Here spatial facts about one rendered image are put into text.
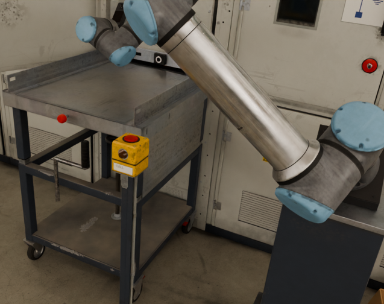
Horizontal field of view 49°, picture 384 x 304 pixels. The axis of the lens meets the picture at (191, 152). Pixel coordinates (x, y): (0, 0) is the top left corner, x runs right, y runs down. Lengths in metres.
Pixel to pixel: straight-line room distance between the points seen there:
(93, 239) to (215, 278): 0.60
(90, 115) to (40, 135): 1.22
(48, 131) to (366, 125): 1.95
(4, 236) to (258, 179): 1.32
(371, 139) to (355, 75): 0.74
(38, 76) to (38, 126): 0.88
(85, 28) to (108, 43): 0.10
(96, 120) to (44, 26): 0.74
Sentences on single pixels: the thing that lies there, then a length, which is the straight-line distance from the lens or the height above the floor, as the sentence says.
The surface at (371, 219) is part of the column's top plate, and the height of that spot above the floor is 0.75.
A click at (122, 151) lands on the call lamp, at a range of 1.20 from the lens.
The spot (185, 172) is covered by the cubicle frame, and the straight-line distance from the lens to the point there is 2.25.
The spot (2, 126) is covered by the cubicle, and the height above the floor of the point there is 0.26.
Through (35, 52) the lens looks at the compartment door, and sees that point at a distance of 2.14.
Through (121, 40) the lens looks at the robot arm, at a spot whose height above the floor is 1.09.
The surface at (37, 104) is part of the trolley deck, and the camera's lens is 1.69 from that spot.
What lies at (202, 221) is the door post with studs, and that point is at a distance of 2.36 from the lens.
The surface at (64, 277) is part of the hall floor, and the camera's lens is 2.10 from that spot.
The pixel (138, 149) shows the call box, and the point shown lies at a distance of 1.20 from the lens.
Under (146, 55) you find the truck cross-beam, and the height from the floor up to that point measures 0.89.
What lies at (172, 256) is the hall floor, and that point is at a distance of 2.20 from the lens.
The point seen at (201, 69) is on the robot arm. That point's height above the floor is 1.16.
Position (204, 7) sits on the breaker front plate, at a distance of 2.03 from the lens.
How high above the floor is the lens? 1.42
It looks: 26 degrees down
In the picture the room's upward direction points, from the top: 6 degrees clockwise
